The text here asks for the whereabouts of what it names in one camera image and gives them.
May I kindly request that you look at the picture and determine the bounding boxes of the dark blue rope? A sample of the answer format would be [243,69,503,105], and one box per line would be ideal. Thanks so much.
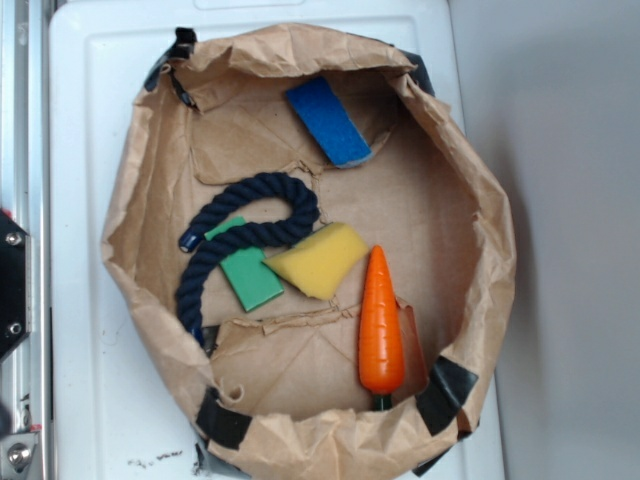
[175,172,321,346]

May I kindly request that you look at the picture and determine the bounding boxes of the black mounting bracket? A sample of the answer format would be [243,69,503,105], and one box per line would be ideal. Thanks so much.
[0,208,31,361]

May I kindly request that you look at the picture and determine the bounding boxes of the yellow sponge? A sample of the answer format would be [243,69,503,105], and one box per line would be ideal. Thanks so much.
[263,222,369,300]

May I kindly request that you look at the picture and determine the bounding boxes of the brown paper lined bin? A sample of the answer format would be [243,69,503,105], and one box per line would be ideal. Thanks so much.
[102,24,516,479]

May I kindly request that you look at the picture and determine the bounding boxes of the aluminium frame rail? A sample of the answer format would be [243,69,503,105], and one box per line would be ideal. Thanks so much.
[1,1,56,479]

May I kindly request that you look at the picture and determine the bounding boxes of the orange plastic carrot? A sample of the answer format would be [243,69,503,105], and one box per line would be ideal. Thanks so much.
[358,245,405,411]

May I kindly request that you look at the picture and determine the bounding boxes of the white plastic tray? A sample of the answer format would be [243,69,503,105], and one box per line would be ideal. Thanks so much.
[48,0,507,480]

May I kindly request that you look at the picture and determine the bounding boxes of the blue sponge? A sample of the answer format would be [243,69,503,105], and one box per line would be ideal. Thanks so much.
[285,77,373,169]

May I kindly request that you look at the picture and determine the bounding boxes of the green rectangular block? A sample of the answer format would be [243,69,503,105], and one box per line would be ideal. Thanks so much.
[220,246,284,312]

